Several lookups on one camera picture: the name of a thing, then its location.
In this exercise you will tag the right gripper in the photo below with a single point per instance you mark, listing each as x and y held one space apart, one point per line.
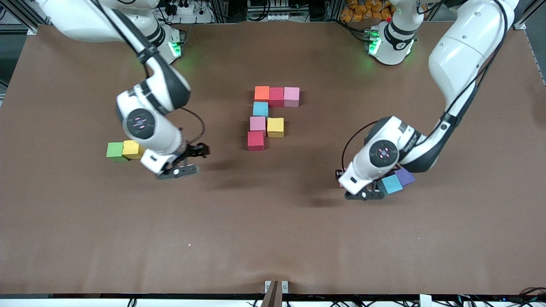
195 150

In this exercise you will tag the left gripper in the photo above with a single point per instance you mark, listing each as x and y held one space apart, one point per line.
337 176

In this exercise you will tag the cyan foam cube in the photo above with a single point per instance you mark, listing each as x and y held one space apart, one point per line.
391 184
260 109

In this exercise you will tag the purple foam cube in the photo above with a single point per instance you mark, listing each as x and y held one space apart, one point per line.
406 175

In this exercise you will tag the yellow foam cube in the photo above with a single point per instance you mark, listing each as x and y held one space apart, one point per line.
275 127
131 149

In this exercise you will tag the red foam cube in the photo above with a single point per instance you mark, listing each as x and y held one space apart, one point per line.
256 140
276 96

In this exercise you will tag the orange foam cube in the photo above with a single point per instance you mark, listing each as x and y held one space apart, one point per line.
262 94

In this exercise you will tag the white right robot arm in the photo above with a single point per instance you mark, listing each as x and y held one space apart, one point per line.
76 21

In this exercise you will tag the green foam cube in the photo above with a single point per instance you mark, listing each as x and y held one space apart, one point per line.
114 151

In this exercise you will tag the brown table mat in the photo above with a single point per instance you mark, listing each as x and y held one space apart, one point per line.
273 213

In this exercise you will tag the white power strip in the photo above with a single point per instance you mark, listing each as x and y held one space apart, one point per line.
192 17

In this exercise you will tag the metal equipment rack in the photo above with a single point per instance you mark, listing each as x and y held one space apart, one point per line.
273 13

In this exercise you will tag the pile of orange toy fruit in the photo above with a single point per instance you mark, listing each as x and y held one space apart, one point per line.
358 13

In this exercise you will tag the silver metal bracket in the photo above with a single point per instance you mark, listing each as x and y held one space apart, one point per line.
285 286

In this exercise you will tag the brown wooden post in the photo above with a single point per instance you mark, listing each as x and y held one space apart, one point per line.
272 298

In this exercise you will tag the aluminium frame profile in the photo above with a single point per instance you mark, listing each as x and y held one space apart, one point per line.
21 15
531 12

